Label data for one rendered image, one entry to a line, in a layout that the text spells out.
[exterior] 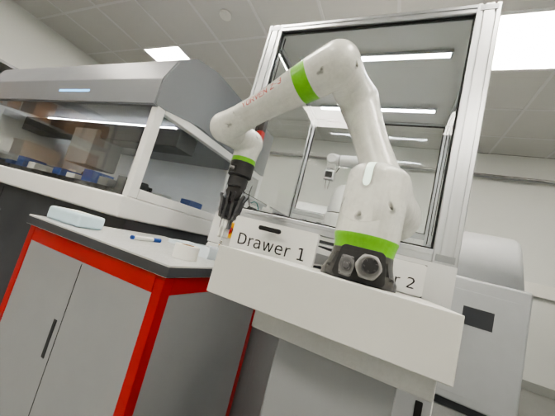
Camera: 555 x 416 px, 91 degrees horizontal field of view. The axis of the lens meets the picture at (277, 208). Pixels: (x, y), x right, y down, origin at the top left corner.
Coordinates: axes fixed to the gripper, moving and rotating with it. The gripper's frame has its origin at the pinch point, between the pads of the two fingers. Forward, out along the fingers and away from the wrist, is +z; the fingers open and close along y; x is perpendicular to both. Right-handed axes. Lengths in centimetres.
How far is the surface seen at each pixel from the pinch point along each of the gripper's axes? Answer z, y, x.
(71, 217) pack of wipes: 8.9, -26.9, -38.9
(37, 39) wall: -171, -396, -8
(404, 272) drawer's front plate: -1, 59, 32
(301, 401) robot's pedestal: 25, 55, -28
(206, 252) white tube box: 9.5, 3.8, -9.2
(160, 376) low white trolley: 39.5, 17.4, -25.0
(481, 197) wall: -129, 87, 363
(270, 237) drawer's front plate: -0.9, 24.7, -4.7
